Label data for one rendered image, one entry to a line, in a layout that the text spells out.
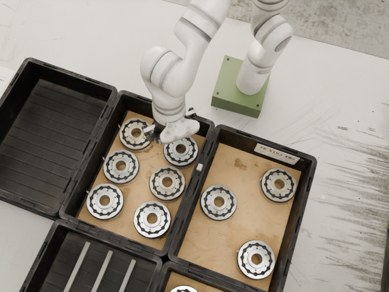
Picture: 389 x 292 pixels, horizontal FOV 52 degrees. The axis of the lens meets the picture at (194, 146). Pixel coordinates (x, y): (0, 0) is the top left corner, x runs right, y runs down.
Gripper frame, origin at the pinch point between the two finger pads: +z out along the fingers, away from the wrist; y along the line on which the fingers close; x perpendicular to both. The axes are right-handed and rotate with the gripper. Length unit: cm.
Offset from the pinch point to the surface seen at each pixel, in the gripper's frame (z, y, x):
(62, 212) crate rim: 7.4, 32.6, 6.1
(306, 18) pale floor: 100, -121, -76
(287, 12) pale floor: 100, -112, -84
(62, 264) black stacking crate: 17.5, 38.7, 16.4
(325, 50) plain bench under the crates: 30, -72, -20
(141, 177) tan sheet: 17.3, 10.3, 2.4
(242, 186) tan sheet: 17.2, -15.8, 16.8
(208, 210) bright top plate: 14.3, -3.1, 19.5
